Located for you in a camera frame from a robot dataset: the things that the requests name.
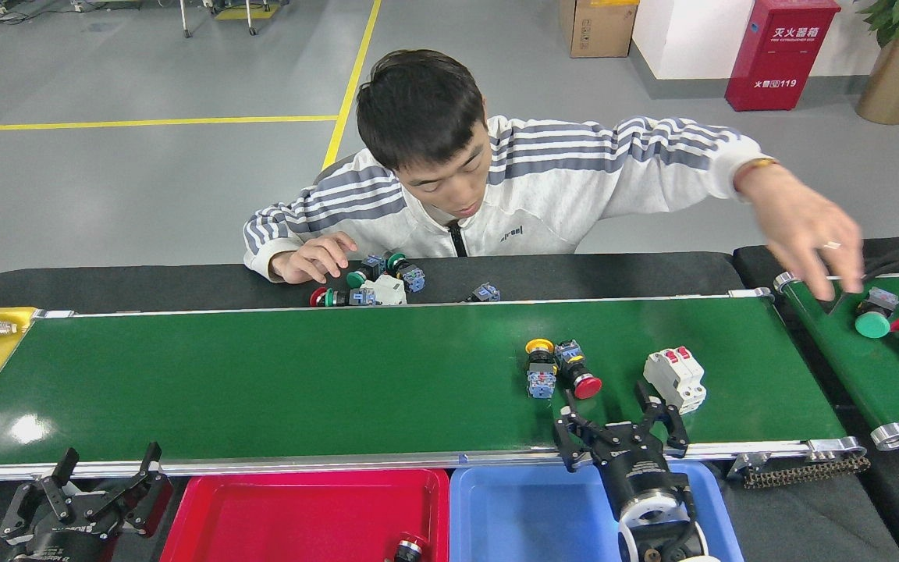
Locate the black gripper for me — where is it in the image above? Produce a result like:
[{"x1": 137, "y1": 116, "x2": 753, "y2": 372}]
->
[
  {"x1": 1, "y1": 443, "x2": 173, "y2": 562},
  {"x1": 553, "y1": 382, "x2": 690, "y2": 504}
]

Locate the yellow push button switch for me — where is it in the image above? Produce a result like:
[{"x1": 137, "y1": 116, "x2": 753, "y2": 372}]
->
[{"x1": 525, "y1": 338, "x2": 559, "y2": 400}]

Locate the blue plastic tray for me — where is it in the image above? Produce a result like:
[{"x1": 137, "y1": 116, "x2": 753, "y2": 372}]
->
[{"x1": 449, "y1": 461, "x2": 745, "y2": 562}]

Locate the red plastic tray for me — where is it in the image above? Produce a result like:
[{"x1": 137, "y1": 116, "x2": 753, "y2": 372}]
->
[{"x1": 159, "y1": 467, "x2": 450, "y2": 562}]

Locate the long green conveyor belt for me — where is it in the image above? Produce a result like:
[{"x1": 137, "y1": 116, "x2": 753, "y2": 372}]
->
[{"x1": 0, "y1": 287, "x2": 868, "y2": 489}]

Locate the short green conveyor belt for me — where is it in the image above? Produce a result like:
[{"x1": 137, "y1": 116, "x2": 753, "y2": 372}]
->
[{"x1": 773, "y1": 269, "x2": 899, "y2": 452}]

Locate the person's left hand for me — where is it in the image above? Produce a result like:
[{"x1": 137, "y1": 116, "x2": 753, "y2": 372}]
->
[{"x1": 737, "y1": 162, "x2": 865, "y2": 301}]

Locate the person's right hand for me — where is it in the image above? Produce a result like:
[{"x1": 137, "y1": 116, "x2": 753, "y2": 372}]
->
[{"x1": 272, "y1": 232, "x2": 357, "y2": 283}]

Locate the person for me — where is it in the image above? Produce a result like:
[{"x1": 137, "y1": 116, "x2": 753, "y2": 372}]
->
[{"x1": 243, "y1": 48, "x2": 865, "y2": 301}]

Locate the brown cardboard box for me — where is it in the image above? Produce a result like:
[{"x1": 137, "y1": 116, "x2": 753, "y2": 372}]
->
[{"x1": 559, "y1": 0, "x2": 639, "y2": 59}]

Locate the red fire extinguisher box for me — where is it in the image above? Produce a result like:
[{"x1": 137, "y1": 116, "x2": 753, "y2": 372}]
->
[{"x1": 725, "y1": 0, "x2": 841, "y2": 112}]

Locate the white wheeled stand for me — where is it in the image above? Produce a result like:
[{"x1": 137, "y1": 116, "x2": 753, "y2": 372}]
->
[{"x1": 71, "y1": 0, "x2": 290, "y2": 38}]

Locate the yellow flat floor panel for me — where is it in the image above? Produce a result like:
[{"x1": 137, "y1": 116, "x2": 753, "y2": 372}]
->
[{"x1": 214, "y1": 4, "x2": 282, "y2": 20}]

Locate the black conveyor drive chain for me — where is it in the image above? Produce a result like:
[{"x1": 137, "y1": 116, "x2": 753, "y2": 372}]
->
[{"x1": 730, "y1": 453, "x2": 872, "y2": 490}]

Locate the green mushroom button switch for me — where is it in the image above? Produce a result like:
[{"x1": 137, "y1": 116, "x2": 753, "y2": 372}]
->
[{"x1": 855, "y1": 286, "x2": 899, "y2": 340}]

